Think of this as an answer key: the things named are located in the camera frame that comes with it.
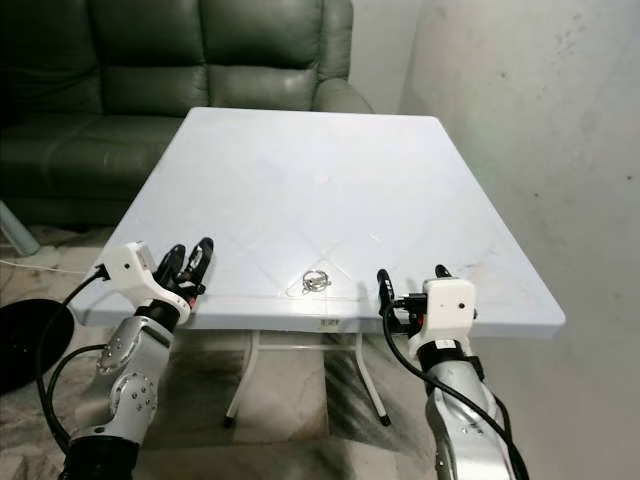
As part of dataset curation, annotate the white plastic folding table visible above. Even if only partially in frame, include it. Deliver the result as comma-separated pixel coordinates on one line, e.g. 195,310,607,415
78,107,566,429

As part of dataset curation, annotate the grey metal pole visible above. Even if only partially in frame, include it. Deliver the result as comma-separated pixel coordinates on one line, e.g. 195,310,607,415
0,204,40,257

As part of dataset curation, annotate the black round floor base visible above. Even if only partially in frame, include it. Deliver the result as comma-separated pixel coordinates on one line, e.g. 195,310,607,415
0,298,74,395

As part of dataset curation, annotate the dark green leather sofa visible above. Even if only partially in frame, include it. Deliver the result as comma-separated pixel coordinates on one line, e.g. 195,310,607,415
0,0,373,227

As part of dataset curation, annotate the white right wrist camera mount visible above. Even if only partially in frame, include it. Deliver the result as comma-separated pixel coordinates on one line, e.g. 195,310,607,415
418,277,477,347

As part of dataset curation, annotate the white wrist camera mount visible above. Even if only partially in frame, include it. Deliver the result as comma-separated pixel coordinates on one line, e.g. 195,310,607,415
418,277,477,347
105,242,187,321

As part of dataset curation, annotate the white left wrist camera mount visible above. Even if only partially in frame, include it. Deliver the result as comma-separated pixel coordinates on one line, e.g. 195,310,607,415
105,242,187,321

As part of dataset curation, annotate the silver key ring with keys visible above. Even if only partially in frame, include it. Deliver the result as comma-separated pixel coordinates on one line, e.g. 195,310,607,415
302,270,334,296

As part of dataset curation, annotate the thin white floor cable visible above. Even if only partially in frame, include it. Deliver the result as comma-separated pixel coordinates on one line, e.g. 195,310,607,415
0,257,103,278

